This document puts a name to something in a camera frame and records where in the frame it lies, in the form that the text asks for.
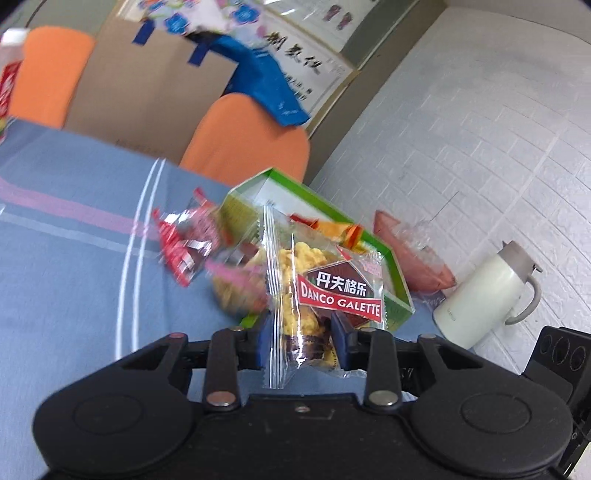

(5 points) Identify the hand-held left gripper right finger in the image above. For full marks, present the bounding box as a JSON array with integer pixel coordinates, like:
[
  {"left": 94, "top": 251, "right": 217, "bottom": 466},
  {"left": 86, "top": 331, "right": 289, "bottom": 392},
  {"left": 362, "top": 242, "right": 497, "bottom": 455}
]
[{"left": 330, "top": 311, "right": 483, "bottom": 411}]

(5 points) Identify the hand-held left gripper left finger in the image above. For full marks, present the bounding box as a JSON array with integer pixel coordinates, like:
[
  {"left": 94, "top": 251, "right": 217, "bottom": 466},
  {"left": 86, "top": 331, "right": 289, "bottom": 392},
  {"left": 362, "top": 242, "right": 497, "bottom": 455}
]
[{"left": 120, "top": 314, "right": 274, "bottom": 412}]

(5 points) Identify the clear packet with red label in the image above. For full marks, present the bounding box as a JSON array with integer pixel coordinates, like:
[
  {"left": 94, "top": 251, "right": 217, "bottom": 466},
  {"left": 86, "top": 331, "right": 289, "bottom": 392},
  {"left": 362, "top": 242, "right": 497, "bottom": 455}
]
[{"left": 261, "top": 205, "right": 387, "bottom": 389}]

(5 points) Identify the orange snack packet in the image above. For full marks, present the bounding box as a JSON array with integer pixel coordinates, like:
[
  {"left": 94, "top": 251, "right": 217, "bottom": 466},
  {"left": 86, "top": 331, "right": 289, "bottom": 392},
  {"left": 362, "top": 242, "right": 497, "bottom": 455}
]
[{"left": 318, "top": 220, "right": 365, "bottom": 248}]

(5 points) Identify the green cardboard box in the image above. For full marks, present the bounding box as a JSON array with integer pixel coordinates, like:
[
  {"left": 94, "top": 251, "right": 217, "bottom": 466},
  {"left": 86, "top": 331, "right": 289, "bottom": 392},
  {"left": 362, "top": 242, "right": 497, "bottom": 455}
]
[{"left": 219, "top": 168, "right": 415, "bottom": 331}]

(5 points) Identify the clear packet with pink stripe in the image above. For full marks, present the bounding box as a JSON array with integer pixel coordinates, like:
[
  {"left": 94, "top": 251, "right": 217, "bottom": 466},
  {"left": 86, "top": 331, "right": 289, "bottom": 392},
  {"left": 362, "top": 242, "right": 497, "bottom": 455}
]
[{"left": 205, "top": 244, "right": 273, "bottom": 325}]

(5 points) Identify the pink bowl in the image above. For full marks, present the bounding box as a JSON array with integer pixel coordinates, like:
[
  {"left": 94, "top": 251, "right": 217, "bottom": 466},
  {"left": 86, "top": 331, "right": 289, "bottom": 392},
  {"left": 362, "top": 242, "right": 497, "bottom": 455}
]
[{"left": 372, "top": 210, "right": 458, "bottom": 291}]

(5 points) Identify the white thermos jug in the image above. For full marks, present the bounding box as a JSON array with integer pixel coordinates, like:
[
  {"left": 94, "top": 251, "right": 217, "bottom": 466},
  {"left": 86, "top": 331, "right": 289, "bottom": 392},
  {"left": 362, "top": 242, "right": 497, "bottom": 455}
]
[{"left": 433, "top": 240, "right": 542, "bottom": 350}]

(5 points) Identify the crumpled clear plastic wrap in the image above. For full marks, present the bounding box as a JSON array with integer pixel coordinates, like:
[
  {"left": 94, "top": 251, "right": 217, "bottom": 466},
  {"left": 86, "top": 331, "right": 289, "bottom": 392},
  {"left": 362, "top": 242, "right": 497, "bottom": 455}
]
[{"left": 392, "top": 220, "right": 445, "bottom": 274}]

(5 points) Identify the shiny red snack packet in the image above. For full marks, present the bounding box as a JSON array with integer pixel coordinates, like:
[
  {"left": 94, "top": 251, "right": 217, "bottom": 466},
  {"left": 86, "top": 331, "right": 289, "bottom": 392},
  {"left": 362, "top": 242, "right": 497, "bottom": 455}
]
[{"left": 154, "top": 187, "right": 223, "bottom": 288}]

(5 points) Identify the orange chair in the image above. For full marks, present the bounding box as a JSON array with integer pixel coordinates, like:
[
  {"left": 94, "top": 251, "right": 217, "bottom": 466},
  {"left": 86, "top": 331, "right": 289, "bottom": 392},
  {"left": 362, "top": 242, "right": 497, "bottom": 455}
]
[
  {"left": 9, "top": 26, "right": 96, "bottom": 130},
  {"left": 179, "top": 92, "right": 311, "bottom": 184}
]

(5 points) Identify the blue striped tablecloth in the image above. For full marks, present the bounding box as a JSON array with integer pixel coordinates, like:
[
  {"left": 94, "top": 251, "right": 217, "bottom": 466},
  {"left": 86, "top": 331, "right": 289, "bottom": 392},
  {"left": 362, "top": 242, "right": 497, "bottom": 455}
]
[{"left": 0, "top": 117, "right": 462, "bottom": 416}]

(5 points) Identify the blue plastic bag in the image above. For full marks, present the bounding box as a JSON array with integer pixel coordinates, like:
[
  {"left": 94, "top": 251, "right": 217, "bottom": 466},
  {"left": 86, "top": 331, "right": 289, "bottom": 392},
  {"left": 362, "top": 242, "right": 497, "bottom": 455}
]
[{"left": 198, "top": 36, "right": 311, "bottom": 127}]

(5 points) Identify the brown cardboard box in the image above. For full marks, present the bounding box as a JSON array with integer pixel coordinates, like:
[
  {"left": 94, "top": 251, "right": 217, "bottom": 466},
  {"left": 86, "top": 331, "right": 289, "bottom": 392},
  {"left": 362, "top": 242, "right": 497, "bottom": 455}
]
[{"left": 64, "top": 18, "right": 241, "bottom": 165}]

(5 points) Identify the floral printed cloth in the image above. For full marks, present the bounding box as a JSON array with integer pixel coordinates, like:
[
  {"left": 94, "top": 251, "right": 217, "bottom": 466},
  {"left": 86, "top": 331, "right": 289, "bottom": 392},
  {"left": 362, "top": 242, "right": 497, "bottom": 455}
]
[{"left": 124, "top": 0, "right": 271, "bottom": 49}]

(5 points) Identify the white and red carton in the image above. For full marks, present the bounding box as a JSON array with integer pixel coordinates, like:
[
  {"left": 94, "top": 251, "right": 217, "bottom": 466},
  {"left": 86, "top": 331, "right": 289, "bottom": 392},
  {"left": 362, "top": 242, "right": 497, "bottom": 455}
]
[{"left": 0, "top": 28, "right": 29, "bottom": 145}]

